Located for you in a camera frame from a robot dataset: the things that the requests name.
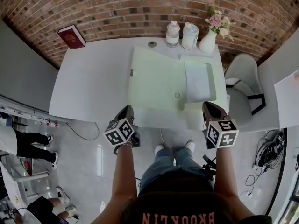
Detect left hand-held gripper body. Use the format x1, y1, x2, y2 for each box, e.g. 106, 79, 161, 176
102, 117, 141, 148

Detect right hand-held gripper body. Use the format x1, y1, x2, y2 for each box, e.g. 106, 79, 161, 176
202, 115, 240, 149

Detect pale green folder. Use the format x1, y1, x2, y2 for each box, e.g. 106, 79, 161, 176
127, 45, 228, 130

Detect person's left forearm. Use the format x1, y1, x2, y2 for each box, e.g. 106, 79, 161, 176
90, 144, 139, 224

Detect person's right forearm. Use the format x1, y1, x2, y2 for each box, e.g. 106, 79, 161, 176
213, 147, 256, 224

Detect grey upholstered chair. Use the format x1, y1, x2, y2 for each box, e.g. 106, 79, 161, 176
223, 53, 267, 129

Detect white paper sheet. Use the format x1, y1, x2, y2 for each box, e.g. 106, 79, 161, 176
184, 61, 211, 103

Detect person's right white shoe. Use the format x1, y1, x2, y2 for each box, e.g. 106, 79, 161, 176
184, 140, 196, 153

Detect white desk with drawers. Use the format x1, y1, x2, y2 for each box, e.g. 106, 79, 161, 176
48, 36, 231, 131

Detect person's blue jeans legs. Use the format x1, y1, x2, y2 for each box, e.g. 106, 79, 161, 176
138, 147, 214, 197

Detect white shelf desk unit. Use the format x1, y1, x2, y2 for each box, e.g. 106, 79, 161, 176
256, 31, 299, 130

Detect white vase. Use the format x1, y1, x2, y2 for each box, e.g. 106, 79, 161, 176
199, 29, 218, 54

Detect pale blue lidded tumbler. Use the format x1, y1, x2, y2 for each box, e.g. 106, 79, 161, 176
181, 22, 199, 50

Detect clear bottle with pink lid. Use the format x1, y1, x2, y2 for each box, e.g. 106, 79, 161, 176
165, 20, 181, 49

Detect person's black shirt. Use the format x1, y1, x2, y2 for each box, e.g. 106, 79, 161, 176
121, 190, 273, 224

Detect pink flower bouquet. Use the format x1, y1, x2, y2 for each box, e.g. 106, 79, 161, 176
205, 5, 237, 42

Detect dark red book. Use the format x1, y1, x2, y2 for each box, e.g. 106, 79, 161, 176
57, 25, 86, 50

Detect metal cart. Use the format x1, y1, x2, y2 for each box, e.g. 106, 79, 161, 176
10, 157, 50, 182

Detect grey refrigerator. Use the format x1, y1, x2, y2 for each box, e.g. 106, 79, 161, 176
0, 19, 59, 113

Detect grey floor cable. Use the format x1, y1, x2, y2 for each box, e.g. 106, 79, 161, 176
65, 122, 100, 141

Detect white floor cable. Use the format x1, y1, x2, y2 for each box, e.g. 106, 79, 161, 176
159, 128, 167, 147

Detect black device with cables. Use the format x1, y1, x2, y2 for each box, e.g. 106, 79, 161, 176
254, 129, 287, 175

